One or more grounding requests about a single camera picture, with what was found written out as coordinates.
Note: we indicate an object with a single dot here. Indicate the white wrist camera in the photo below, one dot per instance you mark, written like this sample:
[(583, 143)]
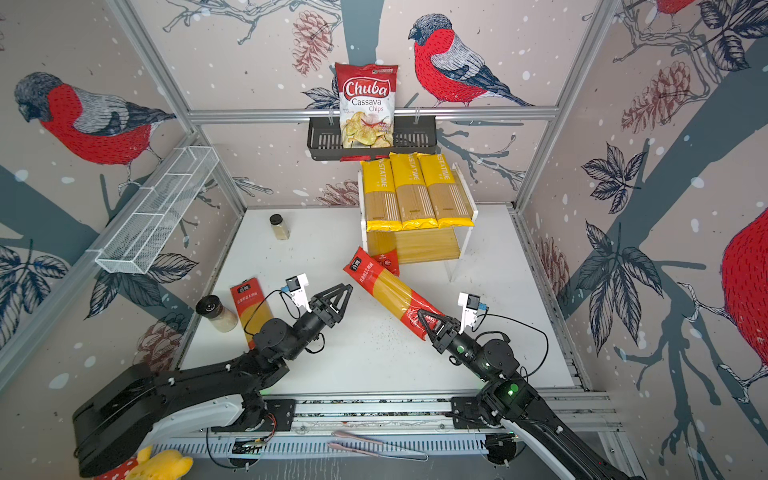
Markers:
[(473, 311), (296, 289)]

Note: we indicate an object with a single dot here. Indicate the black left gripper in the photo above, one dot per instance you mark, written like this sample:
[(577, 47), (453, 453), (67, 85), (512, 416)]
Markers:
[(327, 316)]

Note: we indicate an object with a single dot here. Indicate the metal base rail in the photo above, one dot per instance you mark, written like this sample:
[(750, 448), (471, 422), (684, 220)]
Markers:
[(423, 423)]

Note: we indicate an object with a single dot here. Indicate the red strawberry plush toy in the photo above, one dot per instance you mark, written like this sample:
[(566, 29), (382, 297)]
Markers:
[(121, 472)]

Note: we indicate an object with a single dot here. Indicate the yellow spaghetti bag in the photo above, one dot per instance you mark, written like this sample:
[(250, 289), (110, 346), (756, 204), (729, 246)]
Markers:
[(447, 197), (380, 199), (416, 211)]

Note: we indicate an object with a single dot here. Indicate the yellow plush toy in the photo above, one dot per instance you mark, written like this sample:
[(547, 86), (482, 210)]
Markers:
[(165, 465)]

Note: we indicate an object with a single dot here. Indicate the white wire mesh basket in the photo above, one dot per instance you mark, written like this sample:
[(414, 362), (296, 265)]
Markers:
[(141, 237)]

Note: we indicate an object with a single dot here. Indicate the Chuba cassava chips bag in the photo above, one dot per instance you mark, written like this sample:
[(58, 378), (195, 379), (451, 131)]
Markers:
[(367, 104)]

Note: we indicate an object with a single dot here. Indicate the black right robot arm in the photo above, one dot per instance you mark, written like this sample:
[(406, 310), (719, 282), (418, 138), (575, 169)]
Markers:
[(508, 401)]

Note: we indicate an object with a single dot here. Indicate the white frame wooden shelf rack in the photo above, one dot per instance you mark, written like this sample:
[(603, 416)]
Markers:
[(446, 245)]

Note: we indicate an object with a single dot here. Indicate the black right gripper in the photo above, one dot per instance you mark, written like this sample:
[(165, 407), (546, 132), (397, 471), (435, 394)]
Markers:
[(448, 338)]

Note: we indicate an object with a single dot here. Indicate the black hanging wire basket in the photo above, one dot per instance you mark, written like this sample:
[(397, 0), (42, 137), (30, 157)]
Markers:
[(411, 135)]

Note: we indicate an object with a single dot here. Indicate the red pasta bag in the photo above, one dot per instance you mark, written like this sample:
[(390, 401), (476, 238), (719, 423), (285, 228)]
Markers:
[(252, 309), (382, 247), (391, 292)]

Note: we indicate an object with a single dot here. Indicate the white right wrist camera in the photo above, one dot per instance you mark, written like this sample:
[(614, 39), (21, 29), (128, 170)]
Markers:
[(473, 311)]

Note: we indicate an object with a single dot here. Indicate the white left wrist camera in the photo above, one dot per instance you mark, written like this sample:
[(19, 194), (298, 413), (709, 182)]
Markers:
[(296, 289)]

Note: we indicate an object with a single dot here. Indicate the small spice jar black lid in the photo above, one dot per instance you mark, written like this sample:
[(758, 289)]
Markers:
[(279, 227)]

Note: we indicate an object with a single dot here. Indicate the large spice jar black lid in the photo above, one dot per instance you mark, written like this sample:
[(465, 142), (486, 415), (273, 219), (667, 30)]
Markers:
[(221, 318)]

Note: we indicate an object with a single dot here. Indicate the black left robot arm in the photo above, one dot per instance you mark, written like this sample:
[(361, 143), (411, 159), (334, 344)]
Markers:
[(141, 407)]

